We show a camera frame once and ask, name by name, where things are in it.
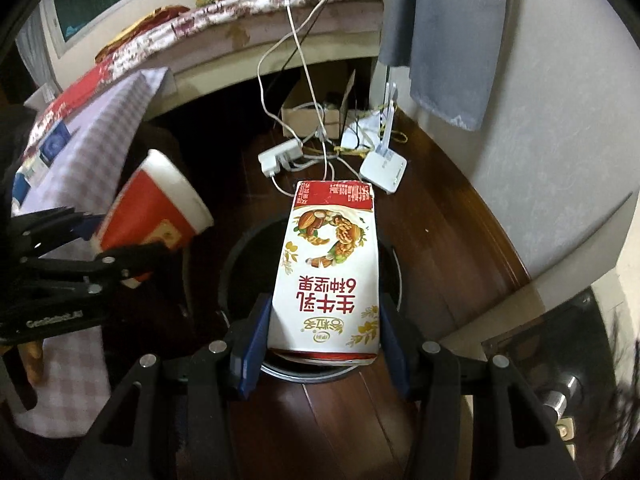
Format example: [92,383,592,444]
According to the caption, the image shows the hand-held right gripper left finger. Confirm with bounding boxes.
[62,292,275,480]

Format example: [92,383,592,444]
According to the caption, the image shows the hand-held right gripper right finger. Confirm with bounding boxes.
[377,292,583,480]

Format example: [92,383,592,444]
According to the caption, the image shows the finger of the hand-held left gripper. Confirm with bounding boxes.
[12,205,107,257]
[27,241,173,293]

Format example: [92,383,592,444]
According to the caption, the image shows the red paper cup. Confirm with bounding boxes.
[90,149,216,288]

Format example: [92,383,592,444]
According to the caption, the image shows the black plastic bucket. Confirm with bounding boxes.
[217,217,406,386]

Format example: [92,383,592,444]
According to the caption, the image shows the red white milk carton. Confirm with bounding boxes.
[266,180,382,367]

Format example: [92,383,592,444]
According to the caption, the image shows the person's left hand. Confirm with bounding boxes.
[21,339,47,387]

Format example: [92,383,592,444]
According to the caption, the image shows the pink checkered tablecloth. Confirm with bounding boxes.
[0,66,173,438]

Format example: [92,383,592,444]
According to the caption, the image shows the dark cabinet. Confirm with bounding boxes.
[480,287,623,461]

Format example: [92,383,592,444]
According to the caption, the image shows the silver metal knob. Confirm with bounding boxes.
[542,375,583,416]

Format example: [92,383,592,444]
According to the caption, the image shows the flat white router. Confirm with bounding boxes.
[359,147,408,194]

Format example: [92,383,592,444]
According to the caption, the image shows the pale window curtain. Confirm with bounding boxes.
[15,10,53,91]

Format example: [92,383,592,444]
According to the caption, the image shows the white power strip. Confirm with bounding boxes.
[257,139,304,178]

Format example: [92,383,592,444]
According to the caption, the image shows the yellow red pillow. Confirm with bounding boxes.
[95,5,191,63]

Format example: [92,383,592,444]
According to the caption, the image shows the small white box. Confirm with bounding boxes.
[341,112,383,151]

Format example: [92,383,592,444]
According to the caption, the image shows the cardboard box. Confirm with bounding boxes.
[281,69,357,138]

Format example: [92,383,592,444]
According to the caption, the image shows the upright white modem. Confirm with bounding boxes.
[377,81,399,153]

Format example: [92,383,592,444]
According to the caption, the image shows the bed with floral cover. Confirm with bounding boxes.
[22,0,393,156]

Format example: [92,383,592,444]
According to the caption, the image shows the grey patterned curtain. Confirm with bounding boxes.
[377,0,511,132]

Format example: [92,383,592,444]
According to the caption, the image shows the thin yellow cable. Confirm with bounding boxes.
[332,102,408,158]

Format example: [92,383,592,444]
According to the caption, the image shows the beige bed frame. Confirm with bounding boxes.
[145,0,386,121]

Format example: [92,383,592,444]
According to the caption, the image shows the white cable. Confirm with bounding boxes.
[256,0,321,146]
[272,0,366,198]

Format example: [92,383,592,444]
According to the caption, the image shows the black cable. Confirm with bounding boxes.
[277,0,353,73]

